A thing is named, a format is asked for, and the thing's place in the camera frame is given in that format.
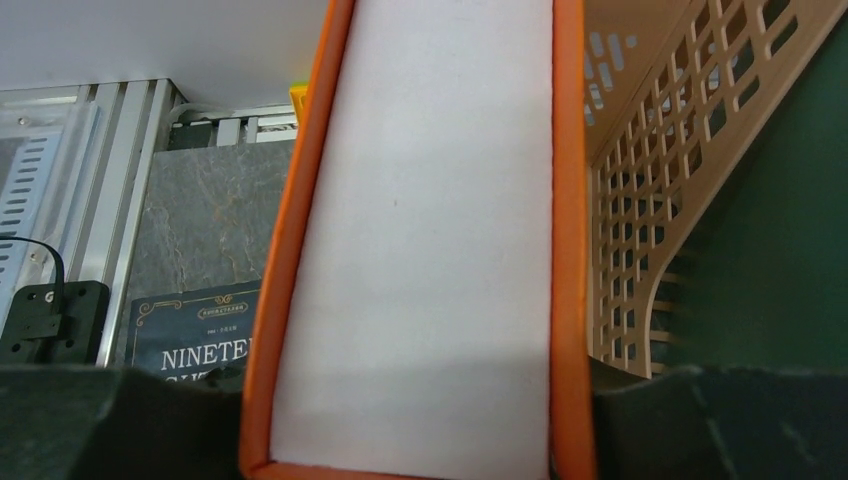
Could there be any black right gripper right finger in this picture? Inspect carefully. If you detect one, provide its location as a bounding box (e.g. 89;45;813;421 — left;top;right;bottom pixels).
592;366;847;479

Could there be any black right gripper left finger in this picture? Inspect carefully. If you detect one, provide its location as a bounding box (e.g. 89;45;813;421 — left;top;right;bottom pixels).
1;366;242;479

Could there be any Nineteen Eighty-Four dark book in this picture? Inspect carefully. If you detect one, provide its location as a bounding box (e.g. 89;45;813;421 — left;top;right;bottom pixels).
123;280;261;382

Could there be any orange Good Morning book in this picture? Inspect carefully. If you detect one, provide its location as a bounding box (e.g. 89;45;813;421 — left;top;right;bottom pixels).
239;1;598;479

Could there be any teal folder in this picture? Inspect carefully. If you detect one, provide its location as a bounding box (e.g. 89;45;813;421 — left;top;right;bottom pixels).
664;21;847;371

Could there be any peach plastic file organizer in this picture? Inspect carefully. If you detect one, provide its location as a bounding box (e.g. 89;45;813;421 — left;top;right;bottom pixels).
584;1;847;378

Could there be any yellow triangular stand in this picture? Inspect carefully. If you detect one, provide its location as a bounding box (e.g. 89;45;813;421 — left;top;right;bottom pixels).
289;82;308;126

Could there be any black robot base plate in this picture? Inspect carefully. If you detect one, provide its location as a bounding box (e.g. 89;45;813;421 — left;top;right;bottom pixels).
0;237;111;366

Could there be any aluminium slotted rail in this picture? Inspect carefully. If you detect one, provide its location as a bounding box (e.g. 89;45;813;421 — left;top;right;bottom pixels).
0;79;187;368

